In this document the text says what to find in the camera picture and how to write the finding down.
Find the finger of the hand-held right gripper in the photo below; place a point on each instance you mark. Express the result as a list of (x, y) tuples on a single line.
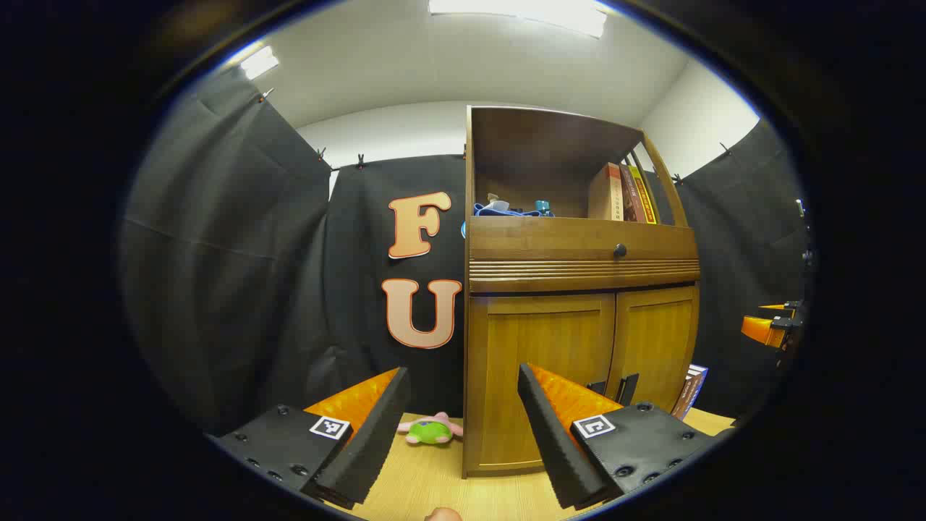
[(761, 331), (778, 307)]

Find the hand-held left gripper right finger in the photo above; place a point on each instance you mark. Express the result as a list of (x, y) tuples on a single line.
[(553, 441)]

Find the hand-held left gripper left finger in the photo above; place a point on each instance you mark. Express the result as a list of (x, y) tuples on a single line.
[(376, 434)]

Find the wooden cabinet door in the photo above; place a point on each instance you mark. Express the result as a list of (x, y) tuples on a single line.
[(521, 362), (655, 340)]

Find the wooden double-door shoe cabinet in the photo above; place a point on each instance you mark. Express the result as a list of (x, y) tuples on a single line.
[(579, 278)]

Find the green and pink plush toy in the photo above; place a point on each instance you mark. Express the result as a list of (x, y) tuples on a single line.
[(428, 432)]

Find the stack of leaning books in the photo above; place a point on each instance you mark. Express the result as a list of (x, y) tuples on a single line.
[(691, 391)]

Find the yellow book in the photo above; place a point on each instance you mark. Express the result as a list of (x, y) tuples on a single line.
[(644, 199)]

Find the brown book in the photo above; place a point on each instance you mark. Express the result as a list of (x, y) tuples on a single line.
[(631, 199)]

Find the wooden drawer with black knob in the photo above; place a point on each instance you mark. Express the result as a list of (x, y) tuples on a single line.
[(542, 242)]

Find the tan book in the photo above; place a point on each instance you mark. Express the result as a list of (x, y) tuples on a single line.
[(604, 194)]

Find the teal cup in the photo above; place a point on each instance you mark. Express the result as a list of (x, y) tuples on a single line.
[(542, 208)]

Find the white spray bottle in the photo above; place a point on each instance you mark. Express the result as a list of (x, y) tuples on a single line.
[(496, 203)]

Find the small ceiling light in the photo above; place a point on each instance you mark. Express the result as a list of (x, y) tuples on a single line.
[(259, 63)]

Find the long ceiling light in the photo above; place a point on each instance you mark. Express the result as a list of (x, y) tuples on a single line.
[(521, 11)]

